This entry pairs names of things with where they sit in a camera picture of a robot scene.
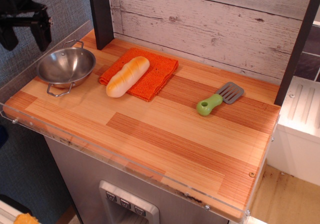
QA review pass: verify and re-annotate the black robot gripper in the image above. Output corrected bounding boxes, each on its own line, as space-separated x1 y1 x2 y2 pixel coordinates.
0 0 52 52

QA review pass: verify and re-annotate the stainless steel two-handled pot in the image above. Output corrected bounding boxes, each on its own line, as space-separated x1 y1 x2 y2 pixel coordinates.
36 39 96 97

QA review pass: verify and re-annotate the orange woven towel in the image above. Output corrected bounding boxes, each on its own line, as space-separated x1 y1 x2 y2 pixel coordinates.
99 48 179 102

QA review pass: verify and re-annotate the clear acrylic front guard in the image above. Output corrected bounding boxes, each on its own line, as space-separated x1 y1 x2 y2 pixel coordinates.
3 100 255 223

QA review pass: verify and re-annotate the toy bread loaf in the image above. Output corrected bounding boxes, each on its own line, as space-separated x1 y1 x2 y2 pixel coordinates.
106 56 150 98

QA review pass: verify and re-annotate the grey toy fridge cabinet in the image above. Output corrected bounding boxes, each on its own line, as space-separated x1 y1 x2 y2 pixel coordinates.
45 137 228 224

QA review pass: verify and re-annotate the yellow object bottom left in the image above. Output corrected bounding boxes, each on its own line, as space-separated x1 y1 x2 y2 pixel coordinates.
13 213 39 224

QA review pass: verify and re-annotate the silver dispenser button panel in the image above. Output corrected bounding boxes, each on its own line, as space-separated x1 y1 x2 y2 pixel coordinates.
99 180 160 224

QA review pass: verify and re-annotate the green and grey toy spatula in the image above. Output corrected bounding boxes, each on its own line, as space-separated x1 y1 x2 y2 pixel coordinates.
196 81 245 116

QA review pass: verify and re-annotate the white toy sink unit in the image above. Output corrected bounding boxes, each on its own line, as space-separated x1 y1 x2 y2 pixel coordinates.
266 20 320 186

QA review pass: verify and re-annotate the dark left shelf post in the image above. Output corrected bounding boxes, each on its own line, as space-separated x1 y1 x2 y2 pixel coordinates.
89 0 114 50

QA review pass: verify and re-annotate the dark shelf post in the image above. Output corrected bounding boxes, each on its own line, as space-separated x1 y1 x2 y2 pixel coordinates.
274 0 320 106
89 0 114 50

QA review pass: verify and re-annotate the dark right shelf post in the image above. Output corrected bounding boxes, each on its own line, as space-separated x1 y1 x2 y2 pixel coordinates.
274 0 320 106

